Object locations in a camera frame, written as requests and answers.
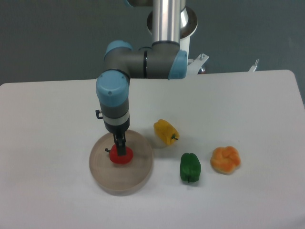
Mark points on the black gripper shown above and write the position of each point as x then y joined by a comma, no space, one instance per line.
118,127

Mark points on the red bell pepper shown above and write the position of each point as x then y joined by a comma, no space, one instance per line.
117,159

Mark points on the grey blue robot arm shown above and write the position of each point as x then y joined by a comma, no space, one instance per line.
164,60

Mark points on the beige round plate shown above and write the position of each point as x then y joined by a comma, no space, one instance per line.
118,178

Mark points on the yellow bell pepper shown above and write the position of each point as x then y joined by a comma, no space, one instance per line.
166,132

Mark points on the green bell pepper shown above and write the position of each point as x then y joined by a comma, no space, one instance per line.
190,168

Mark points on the orange knotted bread roll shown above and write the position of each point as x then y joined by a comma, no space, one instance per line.
225,160

